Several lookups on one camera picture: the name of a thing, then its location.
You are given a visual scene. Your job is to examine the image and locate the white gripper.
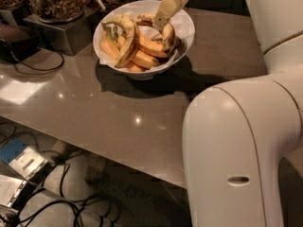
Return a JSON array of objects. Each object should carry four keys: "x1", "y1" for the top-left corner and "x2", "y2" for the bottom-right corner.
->
[{"x1": 152, "y1": 0, "x2": 188, "y2": 31}]

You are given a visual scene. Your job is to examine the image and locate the brown spotted curved banana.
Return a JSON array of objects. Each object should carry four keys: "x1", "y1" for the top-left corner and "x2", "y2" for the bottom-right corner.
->
[{"x1": 134, "y1": 13, "x2": 176, "y2": 53}]

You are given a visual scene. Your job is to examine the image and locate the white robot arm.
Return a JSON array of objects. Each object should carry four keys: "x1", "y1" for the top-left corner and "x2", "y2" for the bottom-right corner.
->
[{"x1": 182, "y1": 0, "x2": 303, "y2": 227}]

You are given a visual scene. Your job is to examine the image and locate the yellow banana upper right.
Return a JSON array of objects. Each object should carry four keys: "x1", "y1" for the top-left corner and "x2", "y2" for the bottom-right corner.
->
[{"x1": 138, "y1": 33, "x2": 169, "y2": 59}]

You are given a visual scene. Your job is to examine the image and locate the yellow banana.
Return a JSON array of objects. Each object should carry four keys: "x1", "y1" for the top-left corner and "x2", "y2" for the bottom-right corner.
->
[
  {"x1": 117, "y1": 36, "x2": 160, "y2": 69},
  {"x1": 138, "y1": 33, "x2": 169, "y2": 59},
  {"x1": 98, "y1": 30, "x2": 119, "y2": 60}
]

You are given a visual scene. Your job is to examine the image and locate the yellow banana middle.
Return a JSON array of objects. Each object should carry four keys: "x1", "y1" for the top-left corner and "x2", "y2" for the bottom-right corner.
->
[{"x1": 117, "y1": 36, "x2": 160, "y2": 69}]

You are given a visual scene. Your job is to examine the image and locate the spotted banana with green stem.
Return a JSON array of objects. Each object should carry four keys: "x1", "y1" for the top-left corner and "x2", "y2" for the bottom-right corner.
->
[{"x1": 101, "y1": 14, "x2": 140, "y2": 68}]

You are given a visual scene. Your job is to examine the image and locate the yellow banana left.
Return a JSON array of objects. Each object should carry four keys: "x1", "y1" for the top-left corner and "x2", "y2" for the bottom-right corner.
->
[{"x1": 98, "y1": 30, "x2": 119, "y2": 60}]

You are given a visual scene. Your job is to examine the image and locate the white ceramic bowl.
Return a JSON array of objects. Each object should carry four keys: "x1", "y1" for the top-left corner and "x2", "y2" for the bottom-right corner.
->
[{"x1": 92, "y1": 0, "x2": 196, "y2": 81}]

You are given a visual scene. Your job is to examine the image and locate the glass jar of nuts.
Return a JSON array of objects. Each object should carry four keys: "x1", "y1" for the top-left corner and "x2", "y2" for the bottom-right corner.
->
[{"x1": 28, "y1": 0, "x2": 84, "y2": 24}]

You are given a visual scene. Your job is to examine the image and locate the dark round appliance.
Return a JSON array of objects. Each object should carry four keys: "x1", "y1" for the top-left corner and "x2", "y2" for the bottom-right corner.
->
[{"x1": 0, "y1": 20, "x2": 40, "y2": 62}]

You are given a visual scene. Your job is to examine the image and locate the blue paper sheet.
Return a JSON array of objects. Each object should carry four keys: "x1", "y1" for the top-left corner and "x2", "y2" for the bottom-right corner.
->
[{"x1": 0, "y1": 138, "x2": 27, "y2": 164}]

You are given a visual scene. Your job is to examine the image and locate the black appliance cable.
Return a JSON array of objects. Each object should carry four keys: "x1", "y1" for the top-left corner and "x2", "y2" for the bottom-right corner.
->
[{"x1": 0, "y1": 38, "x2": 65, "y2": 76}]

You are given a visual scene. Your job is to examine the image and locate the black floor cables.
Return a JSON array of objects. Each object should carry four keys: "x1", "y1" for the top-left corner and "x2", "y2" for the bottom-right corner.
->
[{"x1": 0, "y1": 121, "x2": 121, "y2": 227}]

